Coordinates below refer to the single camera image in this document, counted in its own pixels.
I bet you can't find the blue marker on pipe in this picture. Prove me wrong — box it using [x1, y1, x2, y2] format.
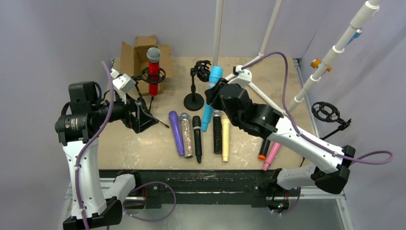
[345, 29, 363, 46]

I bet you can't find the black tripod mic stand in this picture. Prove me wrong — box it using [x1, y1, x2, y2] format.
[131, 67, 169, 129]
[311, 102, 352, 140]

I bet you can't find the brown cardboard box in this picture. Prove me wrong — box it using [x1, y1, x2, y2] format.
[119, 35, 174, 79]

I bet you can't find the silver rhinestone microphone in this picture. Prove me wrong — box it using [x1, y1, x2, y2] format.
[179, 112, 193, 158]

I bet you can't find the cream plastic microphone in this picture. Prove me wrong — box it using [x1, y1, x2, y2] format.
[221, 114, 230, 163]

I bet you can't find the black round-base desk mic stand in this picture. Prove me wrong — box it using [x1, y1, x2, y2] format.
[183, 60, 212, 111]

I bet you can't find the pink plastic microphone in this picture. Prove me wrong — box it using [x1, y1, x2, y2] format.
[262, 143, 282, 171]

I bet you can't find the plain black microphone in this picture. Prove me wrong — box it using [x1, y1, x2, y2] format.
[258, 139, 271, 160]

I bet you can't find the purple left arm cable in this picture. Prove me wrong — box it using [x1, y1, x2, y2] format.
[75, 61, 177, 230]

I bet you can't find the white PVC pipe frame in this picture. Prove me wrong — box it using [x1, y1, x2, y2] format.
[224, 0, 381, 115]

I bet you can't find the black glitter microphone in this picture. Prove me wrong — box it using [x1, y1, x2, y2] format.
[213, 110, 222, 154]

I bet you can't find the red glitter microphone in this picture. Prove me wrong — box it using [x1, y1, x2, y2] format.
[147, 47, 161, 97]

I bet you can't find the blue plastic microphone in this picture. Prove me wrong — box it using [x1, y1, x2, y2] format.
[201, 66, 223, 132]

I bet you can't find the purple plastic microphone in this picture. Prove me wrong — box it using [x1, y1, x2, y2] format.
[169, 111, 184, 156]

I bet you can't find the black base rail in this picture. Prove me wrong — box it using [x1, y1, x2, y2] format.
[100, 170, 305, 210]

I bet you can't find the black microphone with silver band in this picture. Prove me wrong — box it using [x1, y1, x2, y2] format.
[192, 115, 203, 163]

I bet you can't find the orange clamp on pipe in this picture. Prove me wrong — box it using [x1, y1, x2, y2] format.
[310, 58, 332, 72]

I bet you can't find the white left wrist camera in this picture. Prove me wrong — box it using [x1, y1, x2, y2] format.
[111, 69, 136, 93]

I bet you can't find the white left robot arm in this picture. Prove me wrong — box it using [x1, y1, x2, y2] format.
[55, 79, 158, 230]

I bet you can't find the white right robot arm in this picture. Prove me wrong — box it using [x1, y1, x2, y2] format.
[205, 79, 356, 195]

